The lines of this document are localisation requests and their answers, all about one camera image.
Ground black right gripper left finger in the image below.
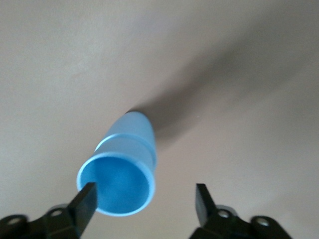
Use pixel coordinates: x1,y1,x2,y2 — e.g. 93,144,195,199
0,182,97,239

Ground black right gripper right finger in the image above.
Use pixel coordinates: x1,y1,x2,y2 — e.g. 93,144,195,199
191,183,294,239

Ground blue plastic cup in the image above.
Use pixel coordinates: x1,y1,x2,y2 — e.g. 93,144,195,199
94,111,158,172
76,135,157,217

